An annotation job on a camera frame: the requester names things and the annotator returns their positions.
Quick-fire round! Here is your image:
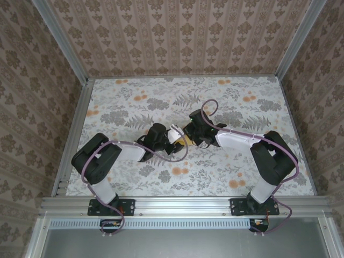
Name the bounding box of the grey metal sheet panel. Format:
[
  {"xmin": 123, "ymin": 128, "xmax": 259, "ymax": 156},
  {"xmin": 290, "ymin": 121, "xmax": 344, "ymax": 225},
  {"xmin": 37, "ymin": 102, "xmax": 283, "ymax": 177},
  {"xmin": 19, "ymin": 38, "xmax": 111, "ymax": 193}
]
[{"xmin": 40, "ymin": 228, "xmax": 335, "ymax": 258}]

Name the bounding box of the floral patterned table cover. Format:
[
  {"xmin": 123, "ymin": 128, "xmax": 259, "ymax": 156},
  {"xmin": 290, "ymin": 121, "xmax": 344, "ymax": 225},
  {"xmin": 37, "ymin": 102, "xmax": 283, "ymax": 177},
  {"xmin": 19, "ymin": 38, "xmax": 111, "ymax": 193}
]
[{"xmin": 66, "ymin": 77, "xmax": 315, "ymax": 197}]

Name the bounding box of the black connector box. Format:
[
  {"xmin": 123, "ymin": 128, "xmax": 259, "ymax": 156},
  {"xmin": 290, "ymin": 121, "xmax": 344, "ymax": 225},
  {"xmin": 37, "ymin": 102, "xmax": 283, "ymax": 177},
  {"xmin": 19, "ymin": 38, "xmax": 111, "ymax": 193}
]
[
  {"xmin": 99, "ymin": 219, "xmax": 122, "ymax": 234},
  {"xmin": 249, "ymin": 218, "xmax": 270, "ymax": 233}
]

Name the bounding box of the wide aluminium frame beam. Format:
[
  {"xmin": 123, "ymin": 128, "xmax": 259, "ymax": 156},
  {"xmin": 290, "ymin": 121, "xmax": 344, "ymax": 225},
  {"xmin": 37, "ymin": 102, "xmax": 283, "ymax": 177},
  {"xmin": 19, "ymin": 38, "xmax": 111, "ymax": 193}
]
[{"xmin": 40, "ymin": 196, "xmax": 333, "ymax": 217}]

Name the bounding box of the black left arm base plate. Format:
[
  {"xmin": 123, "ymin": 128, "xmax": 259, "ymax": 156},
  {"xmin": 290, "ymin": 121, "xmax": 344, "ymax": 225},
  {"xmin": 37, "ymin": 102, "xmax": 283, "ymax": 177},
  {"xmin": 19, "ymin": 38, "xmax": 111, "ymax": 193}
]
[{"xmin": 88, "ymin": 198, "xmax": 136, "ymax": 217}]

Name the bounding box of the grey slotted cable duct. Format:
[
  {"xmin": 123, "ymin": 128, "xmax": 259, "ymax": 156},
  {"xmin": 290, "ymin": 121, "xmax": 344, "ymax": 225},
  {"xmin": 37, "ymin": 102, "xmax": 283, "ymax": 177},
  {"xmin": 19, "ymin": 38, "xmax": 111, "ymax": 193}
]
[{"xmin": 49, "ymin": 218, "xmax": 269, "ymax": 229}]

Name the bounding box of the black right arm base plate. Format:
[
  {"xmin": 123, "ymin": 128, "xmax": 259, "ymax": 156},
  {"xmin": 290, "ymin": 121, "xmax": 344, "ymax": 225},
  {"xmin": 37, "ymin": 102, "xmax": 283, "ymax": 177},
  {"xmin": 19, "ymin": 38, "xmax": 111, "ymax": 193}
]
[{"xmin": 230, "ymin": 198, "xmax": 280, "ymax": 217}]

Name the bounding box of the aluminium frame rail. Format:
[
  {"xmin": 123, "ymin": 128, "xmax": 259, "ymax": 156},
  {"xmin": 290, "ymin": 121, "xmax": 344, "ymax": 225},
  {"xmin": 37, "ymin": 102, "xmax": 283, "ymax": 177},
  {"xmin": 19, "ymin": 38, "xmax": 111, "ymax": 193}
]
[
  {"xmin": 51, "ymin": 77, "xmax": 95, "ymax": 198},
  {"xmin": 318, "ymin": 217, "xmax": 344, "ymax": 258},
  {"xmin": 25, "ymin": 217, "xmax": 52, "ymax": 258}
]

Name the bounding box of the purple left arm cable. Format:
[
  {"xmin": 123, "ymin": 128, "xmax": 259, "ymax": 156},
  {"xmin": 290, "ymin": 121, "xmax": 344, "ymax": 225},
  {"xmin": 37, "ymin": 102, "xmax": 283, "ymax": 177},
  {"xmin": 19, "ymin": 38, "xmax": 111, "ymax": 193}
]
[{"xmin": 81, "ymin": 128, "xmax": 189, "ymax": 239}]

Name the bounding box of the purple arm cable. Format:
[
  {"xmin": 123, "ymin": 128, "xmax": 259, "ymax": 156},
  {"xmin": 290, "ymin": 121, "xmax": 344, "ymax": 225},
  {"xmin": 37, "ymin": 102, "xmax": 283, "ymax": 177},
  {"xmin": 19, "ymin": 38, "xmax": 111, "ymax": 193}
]
[
  {"xmin": 201, "ymin": 99, "xmax": 299, "ymax": 237},
  {"xmin": 81, "ymin": 128, "xmax": 189, "ymax": 239}
]

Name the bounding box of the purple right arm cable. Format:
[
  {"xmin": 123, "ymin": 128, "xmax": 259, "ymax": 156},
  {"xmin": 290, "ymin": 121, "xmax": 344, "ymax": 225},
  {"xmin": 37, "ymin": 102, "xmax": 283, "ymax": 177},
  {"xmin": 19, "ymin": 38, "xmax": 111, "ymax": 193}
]
[{"xmin": 201, "ymin": 99, "xmax": 299, "ymax": 237}]

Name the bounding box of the aluminium frame post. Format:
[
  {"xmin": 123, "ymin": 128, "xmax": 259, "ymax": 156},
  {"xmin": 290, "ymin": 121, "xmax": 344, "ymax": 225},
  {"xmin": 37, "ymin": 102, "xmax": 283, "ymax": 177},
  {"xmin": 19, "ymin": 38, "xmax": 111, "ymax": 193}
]
[
  {"xmin": 33, "ymin": 0, "xmax": 91, "ymax": 84},
  {"xmin": 275, "ymin": 0, "xmax": 334, "ymax": 78}
]

